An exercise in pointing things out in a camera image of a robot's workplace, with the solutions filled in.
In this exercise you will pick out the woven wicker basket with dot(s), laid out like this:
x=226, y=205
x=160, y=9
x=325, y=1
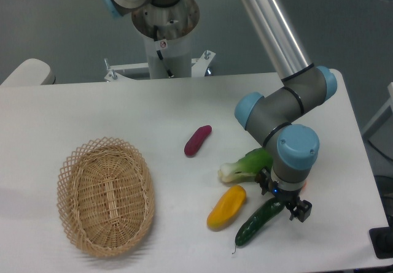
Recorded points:
x=105, y=197

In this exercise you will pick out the purple sweet potato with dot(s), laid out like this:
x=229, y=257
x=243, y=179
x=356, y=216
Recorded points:
x=196, y=141

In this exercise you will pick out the yellow mango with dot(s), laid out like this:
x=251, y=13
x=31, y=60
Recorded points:
x=227, y=208

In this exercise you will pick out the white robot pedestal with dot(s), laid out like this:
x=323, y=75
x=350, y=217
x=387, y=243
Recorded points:
x=166, y=59

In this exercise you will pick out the black device at table edge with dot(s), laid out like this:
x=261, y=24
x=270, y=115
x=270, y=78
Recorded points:
x=381, y=239

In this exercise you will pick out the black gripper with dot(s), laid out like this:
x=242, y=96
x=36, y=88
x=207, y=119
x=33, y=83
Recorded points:
x=299, y=209

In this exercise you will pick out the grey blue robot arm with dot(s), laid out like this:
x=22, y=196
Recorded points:
x=270, y=120

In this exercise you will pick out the white chair armrest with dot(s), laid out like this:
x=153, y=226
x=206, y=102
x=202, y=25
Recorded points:
x=31, y=72

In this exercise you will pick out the green bok choy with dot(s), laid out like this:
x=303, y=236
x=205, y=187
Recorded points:
x=246, y=167

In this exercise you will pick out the dark green cucumber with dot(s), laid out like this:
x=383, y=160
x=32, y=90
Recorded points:
x=257, y=220

